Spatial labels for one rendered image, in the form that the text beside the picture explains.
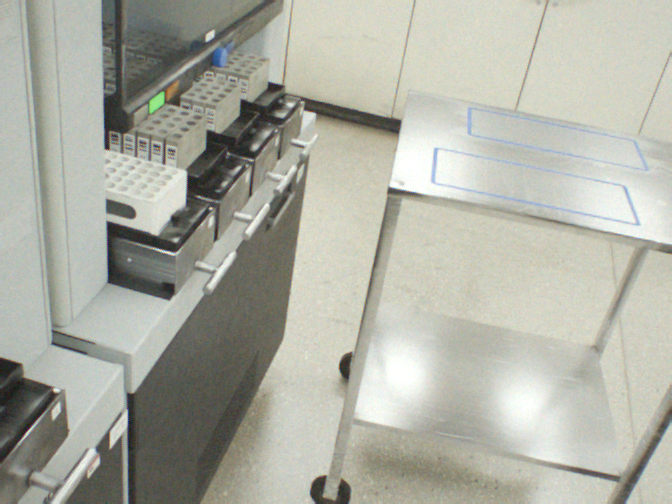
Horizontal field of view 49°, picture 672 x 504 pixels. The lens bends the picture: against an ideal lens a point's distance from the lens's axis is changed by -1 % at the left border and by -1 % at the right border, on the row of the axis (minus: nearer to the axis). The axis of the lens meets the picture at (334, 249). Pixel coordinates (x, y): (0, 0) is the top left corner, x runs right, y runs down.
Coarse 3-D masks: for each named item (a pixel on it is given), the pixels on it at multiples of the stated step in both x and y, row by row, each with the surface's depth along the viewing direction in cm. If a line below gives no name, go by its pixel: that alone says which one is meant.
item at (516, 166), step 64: (448, 128) 142; (512, 128) 147; (576, 128) 152; (448, 192) 120; (512, 192) 124; (576, 192) 127; (640, 192) 131; (384, 256) 127; (640, 256) 166; (384, 320) 178; (448, 320) 182; (384, 384) 160; (448, 384) 163; (512, 384) 166; (576, 384) 169; (512, 448) 149; (576, 448) 152; (640, 448) 141
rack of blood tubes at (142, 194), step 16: (112, 160) 104; (128, 160) 105; (144, 160) 105; (112, 176) 100; (128, 176) 101; (144, 176) 101; (160, 176) 102; (176, 176) 103; (112, 192) 97; (128, 192) 98; (144, 192) 98; (160, 192) 98; (176, 192) 102; (112, 208) 104; (128, 208) 105; (144, 208) 97; (160, 208) 98; (176, 208) 103; (128, 224) 99; (144, 224) 98; (160, 224) 99
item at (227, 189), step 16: (224, 160) 120; (240, 160) 120; (208, 176) 117; (224, 176) 114; (240, 176) 118; (192, 192) 112; (208, 192) 111; (224, 192) 113; (240, 192) 119; (224, 208) 113; (240, 208) 121; (224, 224) 115; (256, 224) 117
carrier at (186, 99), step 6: (204, 78) 129; (210, 78) 130; (216, 78) 130; (198, 84) 127; (204, 84) 128; (210, 84) 128; (192, 90) 124; (198, 90) 126; (204, 90) 126; (186, 96) 122; (192, 96) 123; (186, 102) 122; (192, 102) 122; (186, 108) 122; (192, 108) 122
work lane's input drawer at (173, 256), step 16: (192, 208) 105; (208, 208) 107; (112, 224) 99; (176, 224) 101; (192, 224) 102; (208, 224) 107; (112, 240) 99; (128, 240) 99; (144, 240) 99; (160, 240) 98; (176, 240) 98; (192, 240) 102; (208, 240) 109; (112, 256) 100; (128, 256) 100; (144, 256) 99; (160, 256) 98; (176, 256) 98; (192, 256) 104; (144, 272) 100; (160, 272) 100; (176, 272) 99; (192, 272) 106; (208, 272) 105; (224, 272) 105; (176, 288) 101; (208, 288) 101
